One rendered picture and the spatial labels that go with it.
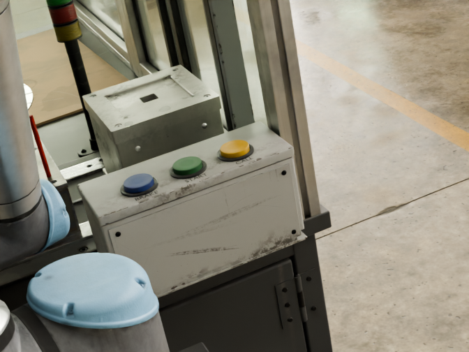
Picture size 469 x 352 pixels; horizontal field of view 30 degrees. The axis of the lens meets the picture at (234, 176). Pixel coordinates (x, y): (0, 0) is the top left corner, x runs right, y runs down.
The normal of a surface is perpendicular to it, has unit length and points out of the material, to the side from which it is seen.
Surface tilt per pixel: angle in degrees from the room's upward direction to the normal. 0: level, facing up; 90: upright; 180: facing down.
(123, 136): 90
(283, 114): 90
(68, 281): 8
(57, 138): 0
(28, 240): 109
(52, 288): 8
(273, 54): 90
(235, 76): 90
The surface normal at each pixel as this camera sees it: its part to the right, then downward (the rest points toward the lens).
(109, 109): -0.17, -0.86
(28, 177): 0.89, 0.34
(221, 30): 0.40, 0.38
